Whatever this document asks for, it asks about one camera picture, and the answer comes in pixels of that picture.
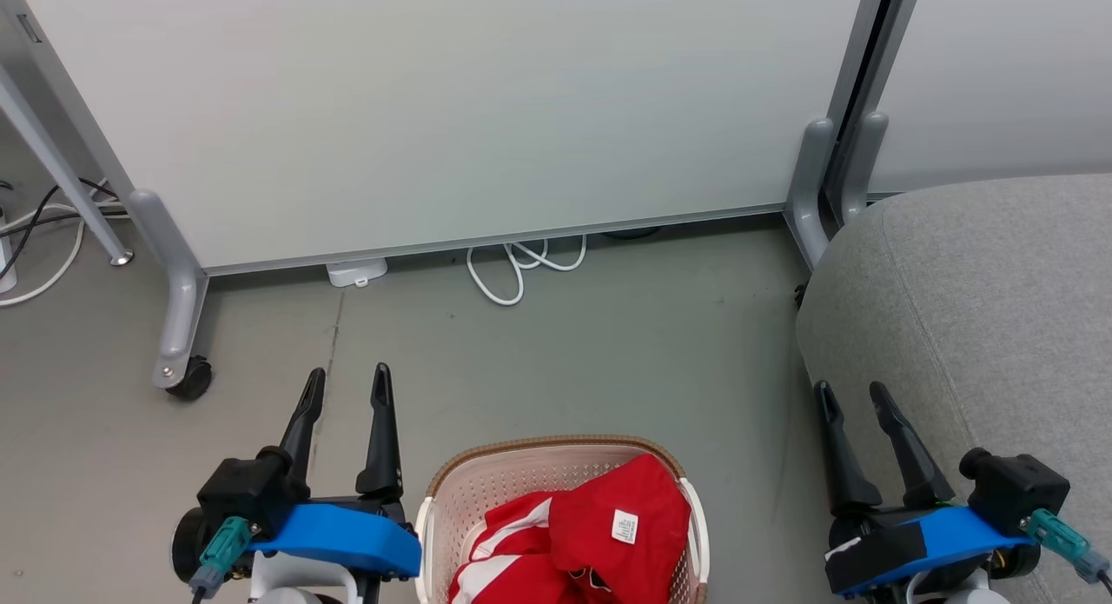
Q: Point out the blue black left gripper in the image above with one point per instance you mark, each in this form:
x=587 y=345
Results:
x=347 y=534

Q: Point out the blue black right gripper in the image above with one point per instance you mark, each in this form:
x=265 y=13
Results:
x=938 y=539

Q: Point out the red white garment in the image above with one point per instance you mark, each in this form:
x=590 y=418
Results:
x=591 y=517

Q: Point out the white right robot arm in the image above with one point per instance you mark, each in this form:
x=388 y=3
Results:
x=956 y=594

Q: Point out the grey fabric sofa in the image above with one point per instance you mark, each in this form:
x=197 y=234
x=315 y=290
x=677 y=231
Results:
x=999 y=326

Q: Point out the white plastic laundry basket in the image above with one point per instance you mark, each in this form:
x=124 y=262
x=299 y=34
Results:
x=486 y=491

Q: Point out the small white plastic box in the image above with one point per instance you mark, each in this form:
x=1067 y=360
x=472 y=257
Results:
x=356 y=271

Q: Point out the black caster wheel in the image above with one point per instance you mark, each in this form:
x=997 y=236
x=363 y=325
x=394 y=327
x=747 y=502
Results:
x=799 y=296

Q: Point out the grey partition leg with caster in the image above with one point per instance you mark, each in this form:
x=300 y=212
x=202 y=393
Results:
x=178 y=308

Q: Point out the wide white partition panel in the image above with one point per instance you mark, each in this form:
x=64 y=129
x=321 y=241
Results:
x=434 y=109

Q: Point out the white power strip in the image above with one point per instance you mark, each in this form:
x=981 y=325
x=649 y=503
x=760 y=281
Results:
x=5 y=261

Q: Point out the slanted grey metal table leg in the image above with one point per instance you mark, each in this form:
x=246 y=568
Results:
x=61 y=165

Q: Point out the narrow white partition panel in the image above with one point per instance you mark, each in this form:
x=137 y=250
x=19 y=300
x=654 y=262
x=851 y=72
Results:
x=999 y=74

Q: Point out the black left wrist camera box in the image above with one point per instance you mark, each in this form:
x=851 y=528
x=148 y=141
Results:
x=248 y=491

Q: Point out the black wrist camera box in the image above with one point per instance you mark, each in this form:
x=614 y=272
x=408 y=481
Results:
x=248 y=491
x=1016 y=491

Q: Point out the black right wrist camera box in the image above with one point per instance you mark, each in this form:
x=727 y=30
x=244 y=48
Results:
x=1016 y=491

